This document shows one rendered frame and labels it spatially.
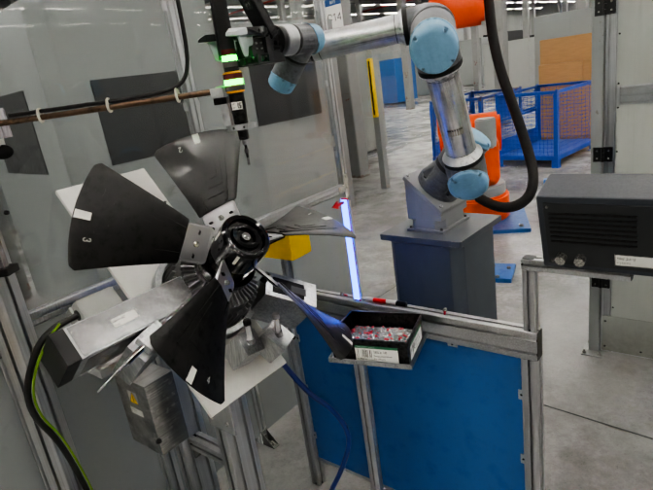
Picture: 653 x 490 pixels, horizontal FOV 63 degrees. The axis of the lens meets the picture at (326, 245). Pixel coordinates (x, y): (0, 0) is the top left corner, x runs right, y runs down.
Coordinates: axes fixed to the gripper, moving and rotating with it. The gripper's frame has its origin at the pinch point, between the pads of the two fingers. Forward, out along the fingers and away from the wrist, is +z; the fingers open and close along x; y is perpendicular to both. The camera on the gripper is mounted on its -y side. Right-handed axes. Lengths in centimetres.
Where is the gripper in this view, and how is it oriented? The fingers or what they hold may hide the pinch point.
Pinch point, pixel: (214, 34)
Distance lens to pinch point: 126.0
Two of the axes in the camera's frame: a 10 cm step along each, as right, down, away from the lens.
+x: -7.8, -0.8, 6.2
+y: 1.4, 9.4, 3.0
